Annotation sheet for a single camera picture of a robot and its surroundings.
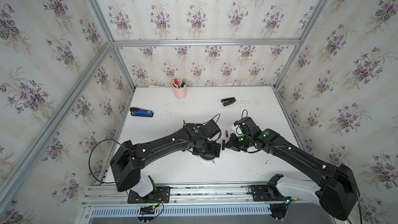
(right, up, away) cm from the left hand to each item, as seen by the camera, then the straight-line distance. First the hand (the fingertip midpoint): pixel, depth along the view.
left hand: (215, 155), depth 74 cm
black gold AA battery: (+9, +7, +21) cm, 24 cm away
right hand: (+5, +4, +3) cm, 7 cm away
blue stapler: (-48, +19, +27) cm, 58 cm away
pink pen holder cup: (-22, +32, +36) cm, 53 cm away
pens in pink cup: (-23, +39, +34) cm, 57 cm away
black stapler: (+12, +27, +34) cm, 45 cm away
